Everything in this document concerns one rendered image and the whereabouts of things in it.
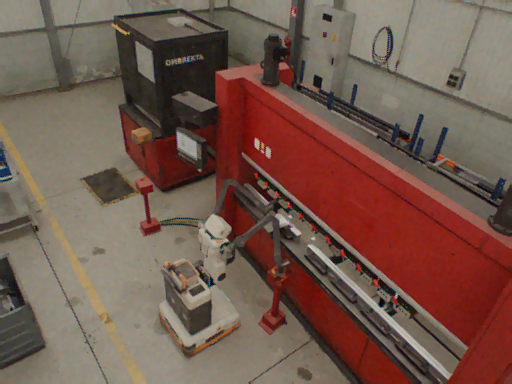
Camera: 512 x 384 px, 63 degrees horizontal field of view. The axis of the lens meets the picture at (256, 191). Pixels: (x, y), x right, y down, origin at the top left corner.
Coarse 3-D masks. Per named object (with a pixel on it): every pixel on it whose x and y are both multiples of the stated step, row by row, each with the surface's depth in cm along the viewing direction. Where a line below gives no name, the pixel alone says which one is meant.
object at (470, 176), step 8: (440, 168) 463; (456, 168) 470; (464, 168) 465; (464, 176) 459; (472, 176) 458; (480, 176) 454; (480, 184) 439; (488, 184) 446; (480, 192) 426; (488, 192) 433; (504, 192) 436; (496, 200) 416; (496, 208) 417
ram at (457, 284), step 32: (256, 128) 438; (288, 128) 390; (256, 160) 458; (288, 160) 405; (320, 160) 364; (320, 192) 377; (352, 192) 341; (384, 192) 311; (320, 224) 392; (352, 224) 353; (384, 224) 321; (416, 224) 294; (384, 256) 331; (416, 256) 303; (448, 256) 279; (480, 256) 259; (416, 288) 312; (448, 288) 287; (480, 288) 265; (448, 320) 295; (480, 320) 273
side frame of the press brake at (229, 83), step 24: (216, 72) 433; (240, 72) 436; (288, 72) 457; (216, 96) 448; (240, 96) 438; (240, 120) 455; (216, 144) 483; (240, 144) 473; (216, 168) 503; (240, 168) 494; (216, 192) 524; (264, 192) 541
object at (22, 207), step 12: (0, 144) 553; (12, 168) 527; (12, 180) 507; (0, 192) 567; (12, 192) 568; (24, 192) 515; (0, 204) 547; (12, 204) 548; (24, 204) 549; (0, 216) 528; (12, 216) 529; (12, 228) 530; (36, 228) 551
